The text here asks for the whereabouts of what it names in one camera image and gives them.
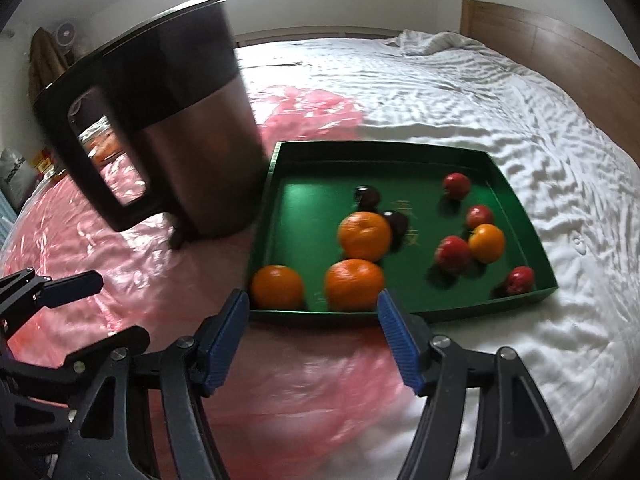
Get black and bronze electric kettle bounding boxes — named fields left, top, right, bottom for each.
left=32, top=0, right=269, bottom=250

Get orange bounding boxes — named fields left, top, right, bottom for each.
left=337, top=211, right=393, bottom=262
left=324, top=258, right=386, bottom=312
left=251, top=265, right=305, bottom=310
left=468, top=223, right=507, bottom=264

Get crumpled white blanket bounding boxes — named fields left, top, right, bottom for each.
left=385, top=30, right=501, bottom=57

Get dark purple plum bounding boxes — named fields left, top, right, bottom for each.
left=382, top=210, right=410, bottom=241
left=354, top=185, right=381, bottom=211

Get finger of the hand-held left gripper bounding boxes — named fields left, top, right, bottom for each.
left=0, top=269, right=104, bottom=311
left=0, top=326, right=151, bottom=387

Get white fan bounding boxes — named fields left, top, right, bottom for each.
left=54, top=22, right=78, bottom=48

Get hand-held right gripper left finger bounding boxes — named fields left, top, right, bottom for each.
left=50, top=289, right=250, bottom=480

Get small red apple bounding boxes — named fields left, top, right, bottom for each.
left=434, top=236, right=472, bottom=275
left=466, top=205, right=495, bottom=231
left=505, top=266, right=536, bottom=295
left=443, top=172, right=472, bottom=200

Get green tray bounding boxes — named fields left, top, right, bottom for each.
left=246, top=141, right=559, bottom=325

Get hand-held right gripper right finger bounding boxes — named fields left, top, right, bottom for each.
left=376, top=289, right=573, bottom=480

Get brown coat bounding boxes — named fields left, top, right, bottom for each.
left=27, top=27, right=68, bottom=106

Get grey printed bag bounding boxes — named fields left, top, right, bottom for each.
left=0, top=147, right=28, bottom=201

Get pink plastic sheet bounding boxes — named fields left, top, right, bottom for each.
left=0, top=87, right=416, bottom=480

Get yellow and red boxes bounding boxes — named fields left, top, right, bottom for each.
left=30, top=152, right=57, bottom=179

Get wooden headboard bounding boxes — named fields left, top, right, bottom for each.
left=460, top=0, right=640, bottom=121

